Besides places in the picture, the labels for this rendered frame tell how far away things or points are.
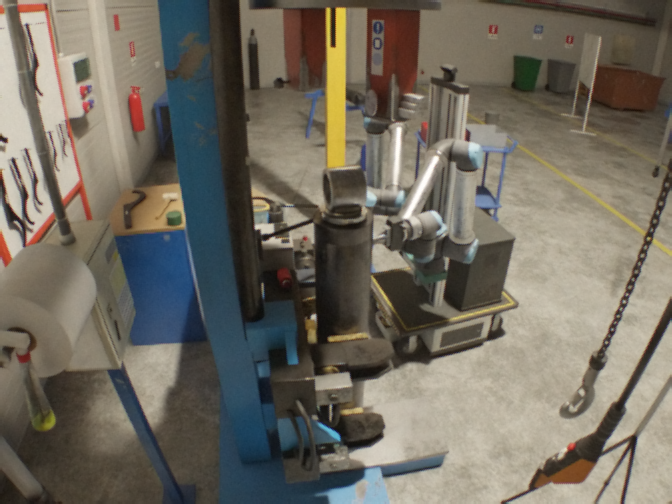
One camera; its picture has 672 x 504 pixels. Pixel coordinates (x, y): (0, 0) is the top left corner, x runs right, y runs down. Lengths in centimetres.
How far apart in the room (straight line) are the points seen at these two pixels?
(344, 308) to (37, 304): 108
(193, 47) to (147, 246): 181
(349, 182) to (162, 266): 178
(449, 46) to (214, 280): 1208
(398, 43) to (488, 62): 1262
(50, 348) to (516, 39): 1385
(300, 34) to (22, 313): 113
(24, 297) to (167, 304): 214
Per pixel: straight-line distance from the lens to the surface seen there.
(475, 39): 1357
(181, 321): 326
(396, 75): 126
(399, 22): 125
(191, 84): 137
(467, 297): 303
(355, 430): 206
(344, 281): 162
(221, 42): 123
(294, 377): 153
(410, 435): 254
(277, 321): 158
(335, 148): 418
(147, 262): 301
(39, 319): 114
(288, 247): 198
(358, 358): 170
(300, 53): 152
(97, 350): 151
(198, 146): 141
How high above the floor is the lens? 220
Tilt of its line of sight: 31 degrees down
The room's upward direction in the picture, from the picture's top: straight up
